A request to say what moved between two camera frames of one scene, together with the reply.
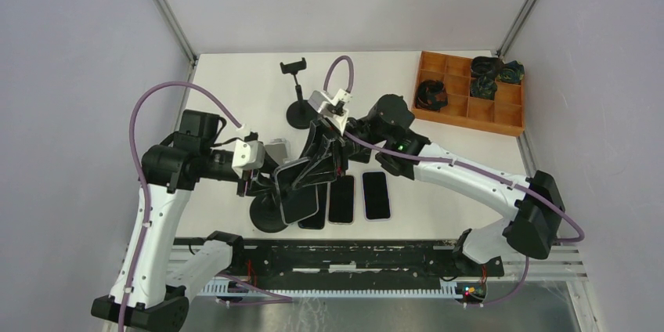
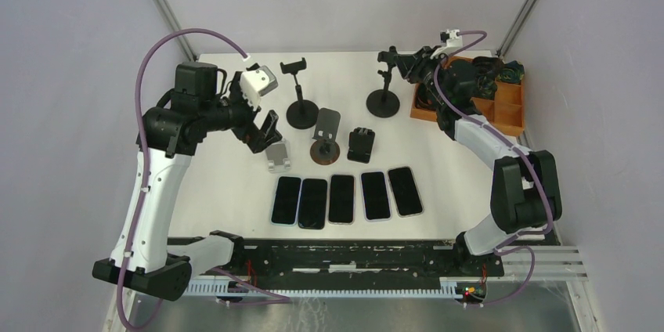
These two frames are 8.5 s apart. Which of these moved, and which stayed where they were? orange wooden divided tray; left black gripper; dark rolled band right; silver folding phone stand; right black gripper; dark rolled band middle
Moved: right black gripper; left black gripper
Stayed: silver folding phone stand; dark rolled band right; dark rolled band middle; orange wooden divided tray
